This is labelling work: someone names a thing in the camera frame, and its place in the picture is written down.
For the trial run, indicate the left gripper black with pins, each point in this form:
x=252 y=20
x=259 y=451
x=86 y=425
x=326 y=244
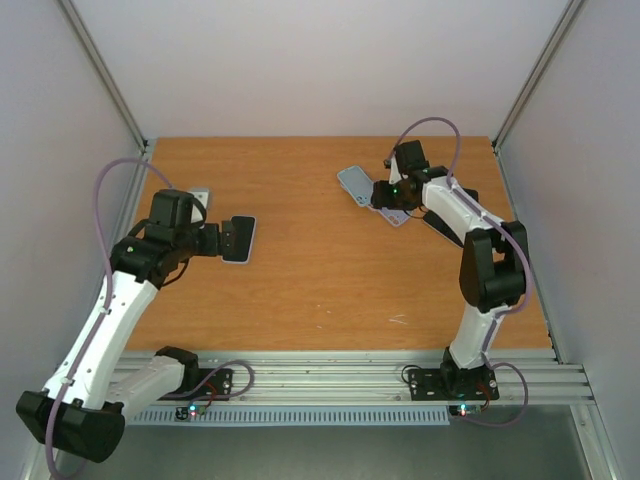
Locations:
x=213 y=247

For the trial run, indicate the black phone green edge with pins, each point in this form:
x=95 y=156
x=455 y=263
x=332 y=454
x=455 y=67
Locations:
x=244 y=233

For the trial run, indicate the lavender phone case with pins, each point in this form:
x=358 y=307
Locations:
x=227 y=238

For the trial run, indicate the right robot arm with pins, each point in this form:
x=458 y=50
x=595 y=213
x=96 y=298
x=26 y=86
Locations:
x=494 y=272

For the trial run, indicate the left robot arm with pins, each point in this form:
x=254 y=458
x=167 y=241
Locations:
x=79 y=410

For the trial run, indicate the light blue phone case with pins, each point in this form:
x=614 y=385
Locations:
x=357 y=184

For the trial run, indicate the black phone white edge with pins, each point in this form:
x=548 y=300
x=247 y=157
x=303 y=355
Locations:
x=437 y=224

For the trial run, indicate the black phone case top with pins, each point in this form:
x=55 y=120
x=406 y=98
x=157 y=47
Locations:
x=467 y=192

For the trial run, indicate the left controller board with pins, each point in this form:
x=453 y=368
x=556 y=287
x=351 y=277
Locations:
x=189 y=413

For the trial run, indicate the controller board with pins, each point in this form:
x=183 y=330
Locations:
x=466 y=410
x=189 y=413

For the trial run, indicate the right controller board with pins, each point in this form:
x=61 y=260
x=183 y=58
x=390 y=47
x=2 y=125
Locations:
x=466 y=410

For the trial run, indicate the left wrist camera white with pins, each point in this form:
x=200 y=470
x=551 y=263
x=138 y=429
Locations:
x=202 y=194

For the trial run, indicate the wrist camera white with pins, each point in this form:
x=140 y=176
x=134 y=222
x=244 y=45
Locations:
x=202 y=194
x=395 y=174

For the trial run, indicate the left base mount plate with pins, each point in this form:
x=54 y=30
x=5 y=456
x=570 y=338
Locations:
x=214 y=385

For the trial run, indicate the base mount plate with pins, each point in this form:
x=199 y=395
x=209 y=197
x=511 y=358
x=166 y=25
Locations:
x=214 y=385
x=425 y=384

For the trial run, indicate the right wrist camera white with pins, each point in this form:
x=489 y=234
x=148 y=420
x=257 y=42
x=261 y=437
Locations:
x=395 y=174

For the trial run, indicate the grey slotted cable duct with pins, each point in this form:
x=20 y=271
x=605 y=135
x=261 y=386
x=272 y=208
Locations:
x=295 y=416

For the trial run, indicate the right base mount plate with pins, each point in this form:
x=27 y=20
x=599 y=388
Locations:
x=425 y=384

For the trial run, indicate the aluminium rail frame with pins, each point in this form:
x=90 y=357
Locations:
x=360 y=377

